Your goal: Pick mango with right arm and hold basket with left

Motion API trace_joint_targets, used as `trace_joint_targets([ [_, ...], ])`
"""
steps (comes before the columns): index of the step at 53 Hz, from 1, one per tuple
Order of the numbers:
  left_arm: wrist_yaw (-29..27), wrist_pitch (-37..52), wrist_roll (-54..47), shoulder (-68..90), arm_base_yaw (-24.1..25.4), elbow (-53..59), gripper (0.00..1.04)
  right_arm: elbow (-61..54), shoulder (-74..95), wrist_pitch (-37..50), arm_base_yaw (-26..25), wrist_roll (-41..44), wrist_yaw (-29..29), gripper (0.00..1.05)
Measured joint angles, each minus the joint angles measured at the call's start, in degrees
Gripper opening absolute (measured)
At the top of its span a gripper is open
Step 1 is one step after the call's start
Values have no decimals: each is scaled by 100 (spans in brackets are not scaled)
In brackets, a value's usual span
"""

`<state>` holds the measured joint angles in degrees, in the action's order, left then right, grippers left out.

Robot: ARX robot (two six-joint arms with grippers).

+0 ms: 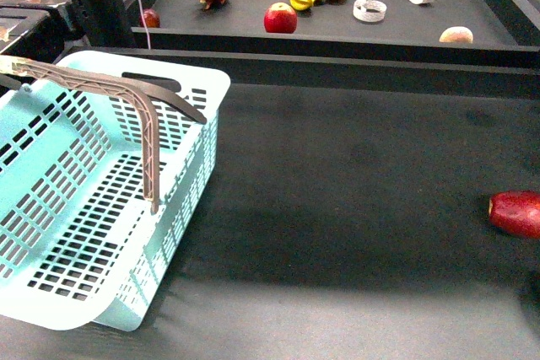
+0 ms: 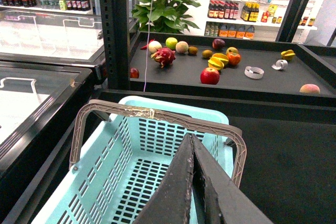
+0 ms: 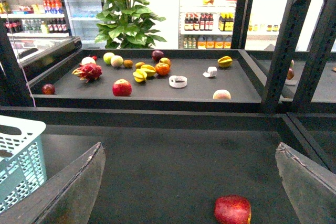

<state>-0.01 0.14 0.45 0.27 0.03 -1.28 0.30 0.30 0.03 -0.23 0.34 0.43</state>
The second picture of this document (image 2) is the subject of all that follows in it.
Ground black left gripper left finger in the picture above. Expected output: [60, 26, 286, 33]
[134, 134, 194, 223]

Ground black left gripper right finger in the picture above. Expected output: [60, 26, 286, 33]
[191, 134, 272, 223]

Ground light blue plastic basket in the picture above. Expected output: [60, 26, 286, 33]
[33, 95, 247, 223]

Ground large red apple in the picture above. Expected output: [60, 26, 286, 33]
[200, 67, 220, 85]

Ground small red apple left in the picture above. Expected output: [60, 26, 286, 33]
[130, 67, 140, 79]

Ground black upper display tray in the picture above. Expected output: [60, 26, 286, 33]
[130, 32, 335, 106]

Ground yellow starfruit front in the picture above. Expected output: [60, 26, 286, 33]
[208, 53, 229, 71]

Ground yellow starfruit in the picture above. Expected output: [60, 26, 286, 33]
[208, 53, 229, 71]
[280, 49, 296, 61]

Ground orange persimmon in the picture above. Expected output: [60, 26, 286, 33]
[226, 52, 241, 66]

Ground pink peach front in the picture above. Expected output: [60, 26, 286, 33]
[299, 84, 320, 94]

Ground pink dragon fruit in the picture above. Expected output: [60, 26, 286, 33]
[151, 47, 176, 68]

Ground brown kiwi right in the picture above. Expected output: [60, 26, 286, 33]
[202, 49, 213, 59]

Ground brown kiwi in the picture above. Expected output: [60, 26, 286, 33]
[188, 46, 198, 56]
[202, 49, 213, 59]

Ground small white tape roll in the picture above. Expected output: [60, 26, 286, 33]
[271, 59, 288, 71]

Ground brown kiwi left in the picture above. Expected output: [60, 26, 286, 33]
[188, 46, 198, 56]

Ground dark purple fruit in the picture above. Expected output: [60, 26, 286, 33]
[212, 38, 225, 50]

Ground beige round melon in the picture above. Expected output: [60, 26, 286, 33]
[175, 41, 189, 54]

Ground red chili pepper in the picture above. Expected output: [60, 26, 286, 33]
[140, 39, 154, 50]

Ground white round fruit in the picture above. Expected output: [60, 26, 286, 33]
[148, 40, 162, 54]

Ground yellow starfruit far right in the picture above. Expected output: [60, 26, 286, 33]
[280, 49, 296, 61]

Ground green apple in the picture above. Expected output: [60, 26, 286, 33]
[165, 37, 178, 50]

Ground glass top freezer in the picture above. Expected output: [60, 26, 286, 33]
[1, 9, 113, 220]

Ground green potted plant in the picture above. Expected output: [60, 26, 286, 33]
[132, 0, 200, 34]

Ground white tape ring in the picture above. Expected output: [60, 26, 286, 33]
[244, 66, 265, 80]

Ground black shelf post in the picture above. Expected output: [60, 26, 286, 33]
[100, 0, 130, 90]

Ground thin purple cable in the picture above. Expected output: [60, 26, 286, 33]
[143, 0, 157, 92]

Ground black right shelf frame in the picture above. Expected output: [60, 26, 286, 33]
[275, 0, 336, 48]

